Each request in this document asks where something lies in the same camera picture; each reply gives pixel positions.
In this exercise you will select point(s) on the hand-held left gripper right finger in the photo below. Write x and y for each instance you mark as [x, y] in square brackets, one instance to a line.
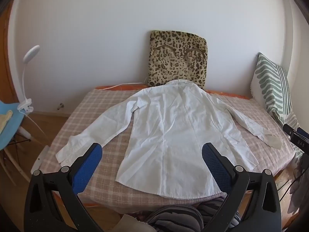
[214, 164]

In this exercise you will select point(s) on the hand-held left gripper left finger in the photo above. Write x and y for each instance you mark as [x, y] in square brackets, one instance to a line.
[87, 164]

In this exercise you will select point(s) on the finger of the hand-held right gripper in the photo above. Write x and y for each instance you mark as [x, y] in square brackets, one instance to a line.
[288, 129]

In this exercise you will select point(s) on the white long-sleeved shirt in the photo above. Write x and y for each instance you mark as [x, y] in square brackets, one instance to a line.
[169, 125]

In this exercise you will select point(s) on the pink plaid blanket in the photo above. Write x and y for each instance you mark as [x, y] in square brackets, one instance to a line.
[108, 186]

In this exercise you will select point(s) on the green leaf pattern pillow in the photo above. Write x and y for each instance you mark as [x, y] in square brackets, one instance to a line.
[270, 84]

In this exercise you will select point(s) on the metal door stop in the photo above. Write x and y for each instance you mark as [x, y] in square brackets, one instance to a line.
[61, 105]

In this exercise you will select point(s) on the person's striped pants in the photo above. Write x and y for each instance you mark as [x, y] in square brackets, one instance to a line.
[173, 217]

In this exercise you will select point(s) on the light blue chair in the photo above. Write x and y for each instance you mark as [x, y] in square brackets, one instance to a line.
[13, 125]

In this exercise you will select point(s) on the orange patterned bed sheet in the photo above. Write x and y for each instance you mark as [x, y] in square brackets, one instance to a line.
[120, 87]

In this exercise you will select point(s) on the beige cloth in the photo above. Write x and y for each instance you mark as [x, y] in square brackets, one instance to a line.
[4, 122]

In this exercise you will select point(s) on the leopard print cushion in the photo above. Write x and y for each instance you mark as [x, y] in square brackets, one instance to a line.
[176, 58]

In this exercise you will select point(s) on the wooden door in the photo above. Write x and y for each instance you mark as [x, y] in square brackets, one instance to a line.
[8, 77]

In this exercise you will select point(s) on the white clip-on desk lamp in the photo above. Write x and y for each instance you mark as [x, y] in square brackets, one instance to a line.
[32, 52]

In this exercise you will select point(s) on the white bed frame panel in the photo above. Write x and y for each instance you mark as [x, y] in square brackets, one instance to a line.
[39, 160]

